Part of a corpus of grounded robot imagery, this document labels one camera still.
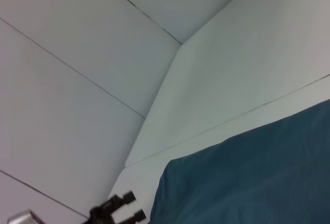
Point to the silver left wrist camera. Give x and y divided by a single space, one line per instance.
24 217

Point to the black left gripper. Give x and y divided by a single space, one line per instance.
105 209

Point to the teal blue FREE t-shirt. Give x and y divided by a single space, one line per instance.
245 177

